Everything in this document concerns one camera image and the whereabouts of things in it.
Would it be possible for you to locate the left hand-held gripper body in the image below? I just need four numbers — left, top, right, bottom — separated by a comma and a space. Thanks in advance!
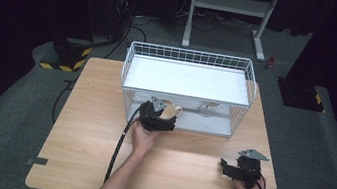
136, 94, 171, 134

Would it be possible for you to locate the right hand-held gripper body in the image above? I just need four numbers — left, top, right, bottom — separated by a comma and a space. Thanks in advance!
231, 146, 272, 189

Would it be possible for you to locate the cream mug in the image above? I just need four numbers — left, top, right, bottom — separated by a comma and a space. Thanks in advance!
156, 98, 185, 124

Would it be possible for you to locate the glass jar with white lid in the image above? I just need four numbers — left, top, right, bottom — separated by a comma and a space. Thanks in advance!
196, 100, 221, 120

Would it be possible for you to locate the white wire shelf rack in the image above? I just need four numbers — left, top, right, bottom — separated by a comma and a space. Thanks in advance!
113, 39, 263, 142

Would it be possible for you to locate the person's left hand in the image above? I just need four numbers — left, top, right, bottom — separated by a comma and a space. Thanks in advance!
126, 119, 164, 161

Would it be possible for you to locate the black base with striped edge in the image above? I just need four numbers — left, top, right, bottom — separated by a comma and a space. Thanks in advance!
273, 77, 331, 115
38, 32, 94, 76

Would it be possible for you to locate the small red object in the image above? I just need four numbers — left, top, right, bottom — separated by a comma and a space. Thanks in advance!
265, 56, 277, 72

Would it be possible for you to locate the black equipment tower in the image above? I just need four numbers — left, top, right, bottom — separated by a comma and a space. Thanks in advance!
101, 0, 135, 43

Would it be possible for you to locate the white metal stand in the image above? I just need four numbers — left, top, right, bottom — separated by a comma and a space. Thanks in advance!
179, 0, 282, 64

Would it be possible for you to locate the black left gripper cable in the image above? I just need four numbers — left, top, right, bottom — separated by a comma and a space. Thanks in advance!
103, 102, 144, 188

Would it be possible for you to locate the black floor cable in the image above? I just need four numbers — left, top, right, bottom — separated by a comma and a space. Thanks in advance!
103, 11, 152, 66

